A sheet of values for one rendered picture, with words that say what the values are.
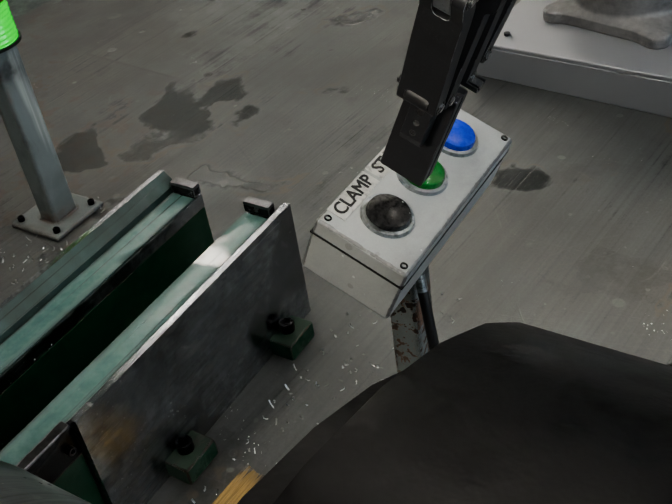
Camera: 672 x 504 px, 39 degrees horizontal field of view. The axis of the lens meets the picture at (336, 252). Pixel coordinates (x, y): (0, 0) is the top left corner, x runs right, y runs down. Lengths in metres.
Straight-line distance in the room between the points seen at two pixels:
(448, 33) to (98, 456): 0.45
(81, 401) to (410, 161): 0.34
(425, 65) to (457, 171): 0.20
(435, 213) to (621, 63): 0.63
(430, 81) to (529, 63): 0.79
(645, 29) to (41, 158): 0.75
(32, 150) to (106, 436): 0.46
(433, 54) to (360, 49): 0.95
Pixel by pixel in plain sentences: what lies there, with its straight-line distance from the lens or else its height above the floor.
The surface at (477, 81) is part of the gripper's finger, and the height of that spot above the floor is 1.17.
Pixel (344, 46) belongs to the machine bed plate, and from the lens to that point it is 1.44.
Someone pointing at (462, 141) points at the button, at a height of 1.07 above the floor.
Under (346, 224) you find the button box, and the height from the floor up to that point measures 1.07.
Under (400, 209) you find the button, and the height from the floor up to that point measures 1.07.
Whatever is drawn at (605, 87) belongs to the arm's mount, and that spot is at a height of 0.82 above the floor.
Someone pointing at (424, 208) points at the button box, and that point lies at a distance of 0.63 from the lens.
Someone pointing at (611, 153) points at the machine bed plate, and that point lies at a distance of 1.15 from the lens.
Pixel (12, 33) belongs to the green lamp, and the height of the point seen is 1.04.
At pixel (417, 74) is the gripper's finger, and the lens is 0.49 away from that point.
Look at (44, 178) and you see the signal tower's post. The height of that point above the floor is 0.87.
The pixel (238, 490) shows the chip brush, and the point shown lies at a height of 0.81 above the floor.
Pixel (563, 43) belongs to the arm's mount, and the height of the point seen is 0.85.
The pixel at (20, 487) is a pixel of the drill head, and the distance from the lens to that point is 0.44.
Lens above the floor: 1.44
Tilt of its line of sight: 38 degrees down
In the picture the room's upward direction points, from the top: 9 degrees counter-clockwise
